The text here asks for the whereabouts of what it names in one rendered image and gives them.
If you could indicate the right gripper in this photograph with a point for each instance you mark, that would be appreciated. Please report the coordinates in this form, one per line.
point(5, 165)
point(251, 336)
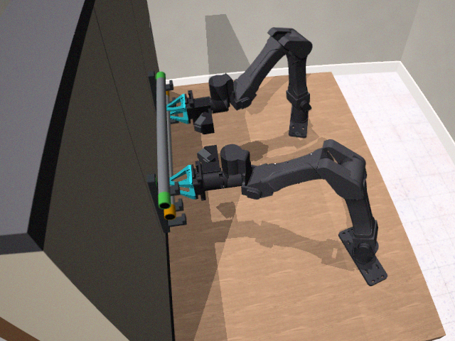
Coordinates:
point(187, 108)

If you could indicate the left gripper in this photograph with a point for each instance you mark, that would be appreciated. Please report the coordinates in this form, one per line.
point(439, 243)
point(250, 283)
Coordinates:
point(209, 181)

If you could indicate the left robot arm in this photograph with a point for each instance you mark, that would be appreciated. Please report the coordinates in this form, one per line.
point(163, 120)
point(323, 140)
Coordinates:
point(346, 180)

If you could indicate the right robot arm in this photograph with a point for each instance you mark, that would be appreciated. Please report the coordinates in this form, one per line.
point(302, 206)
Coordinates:
point(222, 92)

